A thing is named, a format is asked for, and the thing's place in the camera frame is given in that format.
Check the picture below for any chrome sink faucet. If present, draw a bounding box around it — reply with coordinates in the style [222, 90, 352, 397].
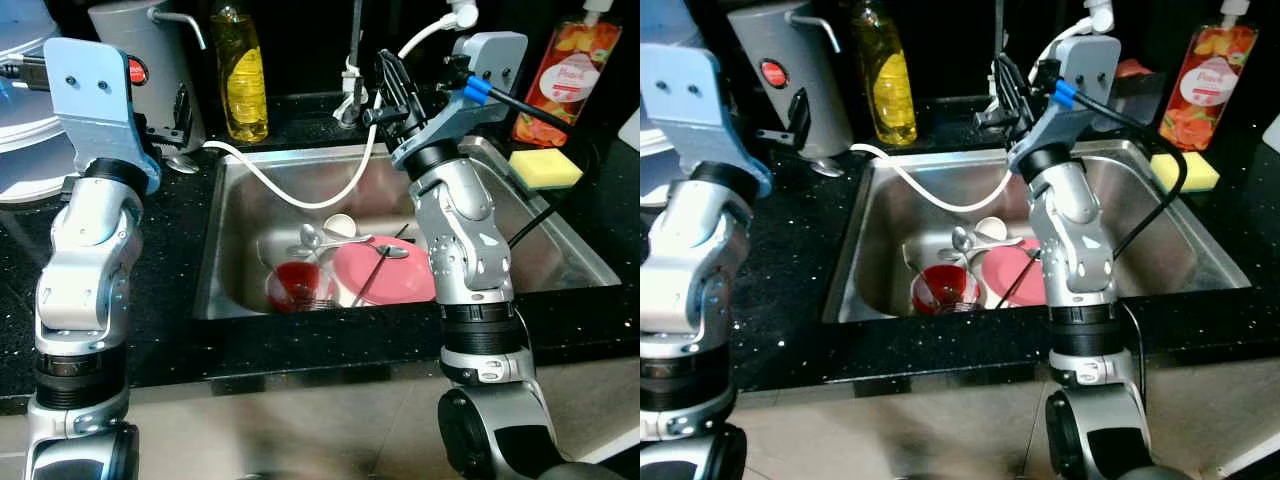
[975, 0, 1023, 133]
[335, 0, 379, 131]

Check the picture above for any grey thermos with red sticker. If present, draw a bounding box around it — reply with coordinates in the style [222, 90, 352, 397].
[727, 0, 854, 163]
[88, 0, 209, 158]

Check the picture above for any yellow dish soap bottle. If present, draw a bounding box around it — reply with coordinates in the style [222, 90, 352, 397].
[210, 0, 270, 144]
[852, 0, 919, 148]

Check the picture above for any stainless steel sink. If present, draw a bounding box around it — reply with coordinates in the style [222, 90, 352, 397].
[193, 135, 624, 322]
[822, 138, 1254, 324]

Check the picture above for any clear plastic container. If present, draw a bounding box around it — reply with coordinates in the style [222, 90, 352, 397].
[1115, 58, 1168, 126]

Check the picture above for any pink plate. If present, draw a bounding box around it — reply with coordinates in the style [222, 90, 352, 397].
[330, 235, 438, 307]
[980, 240, 1053, 309]

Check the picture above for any yellow green sponge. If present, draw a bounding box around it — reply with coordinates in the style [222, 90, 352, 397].
[508, 148, 585, 192]
[1150, 152, 1223, 194]

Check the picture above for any black chopstick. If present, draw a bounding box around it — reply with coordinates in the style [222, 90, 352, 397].
[352, 248, 389, 308]
[993, 248, 1043, 310]

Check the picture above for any red peach soap bottle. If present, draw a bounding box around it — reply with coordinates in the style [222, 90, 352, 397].
[512, 0, 624, 149]
[1158, 0, 1260, 153]

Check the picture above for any red bowl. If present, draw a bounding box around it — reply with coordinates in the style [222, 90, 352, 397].
[265, 262, 338, 314]
[910, 265, 984, 317]

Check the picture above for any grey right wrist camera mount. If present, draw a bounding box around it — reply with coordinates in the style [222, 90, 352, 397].
[1008, 35, 1123, 183]
[392, 30, 529, 171]

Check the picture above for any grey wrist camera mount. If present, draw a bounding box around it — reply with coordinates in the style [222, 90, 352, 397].
[640, 42, 774, 201]
[392, 30, 529, 171]
[42, 37, 163, 196]
[1008, 35, 1123, 183]

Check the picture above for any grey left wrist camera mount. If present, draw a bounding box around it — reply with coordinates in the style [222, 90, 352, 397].
[42, 37, 163, 196]
[640, 42, 774, 201]

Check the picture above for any white flexible hose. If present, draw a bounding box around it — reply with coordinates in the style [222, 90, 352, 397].
[850, 0, 1118, 214]
[203, 0, 481, 210]

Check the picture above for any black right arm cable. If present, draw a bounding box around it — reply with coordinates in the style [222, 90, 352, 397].
[1045, 75, 1190, 263]
[447, 70, 586, 251]

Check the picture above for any long handled steel spoon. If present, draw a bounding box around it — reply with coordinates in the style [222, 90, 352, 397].
[299, 222, 374, 253]
[950, 226, 1024, 257]

